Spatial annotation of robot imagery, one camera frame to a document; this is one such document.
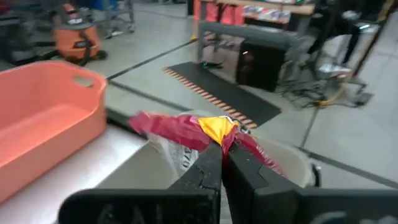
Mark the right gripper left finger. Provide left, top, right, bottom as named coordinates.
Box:
left=58, top=141, right=223, bottom=224

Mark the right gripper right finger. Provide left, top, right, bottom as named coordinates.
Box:
left=222, top=144, right=398, bottom=224

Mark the maroon ramen noodle pack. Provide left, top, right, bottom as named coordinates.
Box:
left=127, top=110, right=285, bottom=179

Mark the light grey plastic bin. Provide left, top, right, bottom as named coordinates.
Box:
left=96, top=108, right=317, bottom=190

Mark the black hazard-striped floor mat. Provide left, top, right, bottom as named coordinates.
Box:
left=163, top=61, right=282, bottom=130

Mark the black computer tower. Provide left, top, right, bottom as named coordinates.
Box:
left=235, top=40, right=287, bottom=93

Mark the orange plastic bin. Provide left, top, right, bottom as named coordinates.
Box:
left=0, top=60, right=108, bottom=203

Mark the grey metal bench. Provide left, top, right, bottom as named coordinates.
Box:
left=197, top=20, right=300, bottom=63

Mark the person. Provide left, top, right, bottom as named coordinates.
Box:
left=306, top=0, right=386, bottom=80

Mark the red vacuum cleaner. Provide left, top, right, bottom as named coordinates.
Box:
left=76, top=30, right=95, bottom=67

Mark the floral patterned cloth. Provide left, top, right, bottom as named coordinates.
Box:
left=244, top=5, right=290, bottom=24

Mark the red fabric panel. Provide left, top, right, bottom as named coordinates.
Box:
left=192, top=0, right=245, bottom=26

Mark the wooden workbench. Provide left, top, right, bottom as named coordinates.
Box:
left=217, top=0, right=315, bottom=16

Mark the orange shop vacuum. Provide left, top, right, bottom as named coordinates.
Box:
left=52, top=2, right=108, bottom=67

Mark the yellow cable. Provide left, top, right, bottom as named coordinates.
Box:
left=313, top=80, right=353, bottom=107

